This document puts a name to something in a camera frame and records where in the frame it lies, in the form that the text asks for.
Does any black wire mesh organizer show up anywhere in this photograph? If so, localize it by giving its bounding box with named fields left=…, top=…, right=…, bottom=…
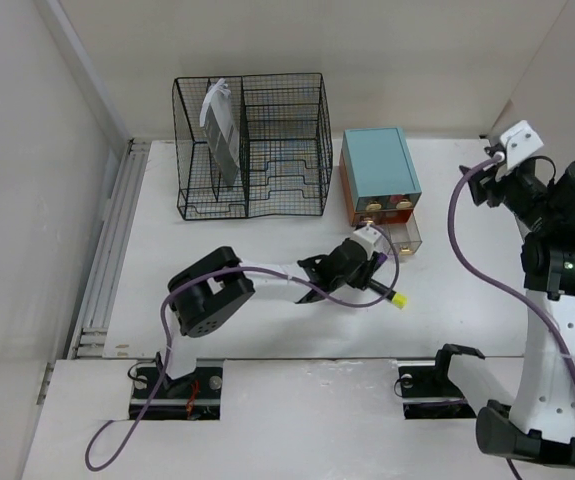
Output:
left=172, top=72, right=333, bottom=221

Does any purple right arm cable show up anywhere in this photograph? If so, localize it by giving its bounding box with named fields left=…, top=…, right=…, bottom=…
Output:
left=446, top=154, right=575, bottom=480

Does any grey paper swatch booklet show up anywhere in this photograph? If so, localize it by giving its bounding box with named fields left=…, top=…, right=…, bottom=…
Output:
left=199, top=78, right=240, bottom=187

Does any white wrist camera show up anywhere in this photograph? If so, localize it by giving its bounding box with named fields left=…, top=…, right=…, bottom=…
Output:
left=350, top=224, right=383, bottom=258
left=499, top=120, right=544, bottom=172

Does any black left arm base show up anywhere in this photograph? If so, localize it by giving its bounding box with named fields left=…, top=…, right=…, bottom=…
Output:
left=127, top=354, right=224, bottom=421

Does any teal orange drawer box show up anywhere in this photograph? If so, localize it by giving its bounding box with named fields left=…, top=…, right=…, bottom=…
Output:
left=339, top=127, right=422, bottom=227

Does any aluminium rail left side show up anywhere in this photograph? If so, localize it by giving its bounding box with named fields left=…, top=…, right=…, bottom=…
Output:
left=63, top=139, right=151, bottom=360

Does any purple cap black highlighter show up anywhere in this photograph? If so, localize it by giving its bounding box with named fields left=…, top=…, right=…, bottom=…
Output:
left=375, top=252, right=388, bottom=270

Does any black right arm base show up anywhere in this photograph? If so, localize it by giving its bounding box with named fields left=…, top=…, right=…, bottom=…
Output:
left=394, top=344, right=485, bottom=420

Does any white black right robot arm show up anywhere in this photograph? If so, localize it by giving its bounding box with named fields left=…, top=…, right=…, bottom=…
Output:
left=430, top=156, right=575, bottom=469

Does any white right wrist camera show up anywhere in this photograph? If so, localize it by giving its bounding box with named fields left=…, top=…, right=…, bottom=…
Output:
left=499, top=120, right=544, bottom=172

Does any yellow cap black highlighter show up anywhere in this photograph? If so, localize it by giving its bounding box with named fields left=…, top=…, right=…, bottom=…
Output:
left=368, top=280, right=407, bottom=309

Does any clear plastic drawer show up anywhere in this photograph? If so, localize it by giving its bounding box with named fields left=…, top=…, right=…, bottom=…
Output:
left=356, top=195, right=390, bottom=212
left=385, top=214, right=422, bottom=257
left=388, top=193, right=421, bottom=210
left=353, top=212, right=382, bottom=227

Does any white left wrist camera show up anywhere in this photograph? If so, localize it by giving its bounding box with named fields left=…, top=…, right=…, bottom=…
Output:
left=350, top=224, right=383, bottom=258

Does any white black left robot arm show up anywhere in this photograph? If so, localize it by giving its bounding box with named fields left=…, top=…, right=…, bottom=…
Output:
left=156, top=229, right=392, bottom=397

